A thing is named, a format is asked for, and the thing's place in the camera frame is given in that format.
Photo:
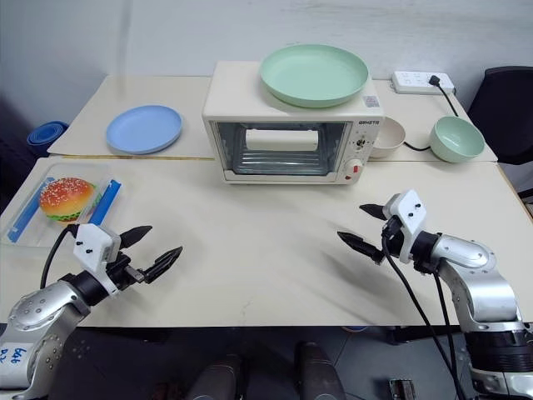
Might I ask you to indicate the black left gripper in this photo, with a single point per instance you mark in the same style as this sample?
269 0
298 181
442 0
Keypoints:
123 271

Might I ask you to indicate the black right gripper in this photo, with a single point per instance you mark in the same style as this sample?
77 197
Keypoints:
393 237

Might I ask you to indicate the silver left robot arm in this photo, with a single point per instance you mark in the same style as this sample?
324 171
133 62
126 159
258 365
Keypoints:
37 308

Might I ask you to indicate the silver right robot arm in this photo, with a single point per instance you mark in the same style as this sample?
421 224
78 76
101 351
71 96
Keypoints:
479 283

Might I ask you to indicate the round cream oven knob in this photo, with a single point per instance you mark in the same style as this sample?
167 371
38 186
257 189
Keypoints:
354 168

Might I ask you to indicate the cream toaster oven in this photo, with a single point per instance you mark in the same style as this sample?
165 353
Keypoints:
233 91

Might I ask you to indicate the beige bowl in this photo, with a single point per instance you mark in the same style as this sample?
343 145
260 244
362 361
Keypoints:
389 137

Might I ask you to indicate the toy hamburger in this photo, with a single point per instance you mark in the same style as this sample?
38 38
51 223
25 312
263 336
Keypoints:
66 198

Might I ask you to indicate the clear plastic container blue clips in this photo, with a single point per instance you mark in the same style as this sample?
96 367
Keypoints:
75 171

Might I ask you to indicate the green bowl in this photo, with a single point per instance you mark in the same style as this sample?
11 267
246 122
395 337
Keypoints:
456 143

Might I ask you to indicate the blue plate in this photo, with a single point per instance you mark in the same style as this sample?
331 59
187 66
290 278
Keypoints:
143 127

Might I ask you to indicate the white power strip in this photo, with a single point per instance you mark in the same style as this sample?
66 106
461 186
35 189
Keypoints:
410 81

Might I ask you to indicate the large green plate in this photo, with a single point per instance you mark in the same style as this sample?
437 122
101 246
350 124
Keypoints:
312 73

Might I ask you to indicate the black chair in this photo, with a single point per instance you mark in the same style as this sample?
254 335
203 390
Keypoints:
506 116

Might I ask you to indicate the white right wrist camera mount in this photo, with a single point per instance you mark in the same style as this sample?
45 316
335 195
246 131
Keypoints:
410 212

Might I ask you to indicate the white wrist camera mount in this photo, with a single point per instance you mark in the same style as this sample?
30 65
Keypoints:
91 246
410 212

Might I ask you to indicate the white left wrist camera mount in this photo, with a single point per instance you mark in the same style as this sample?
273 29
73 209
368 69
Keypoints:
91 246

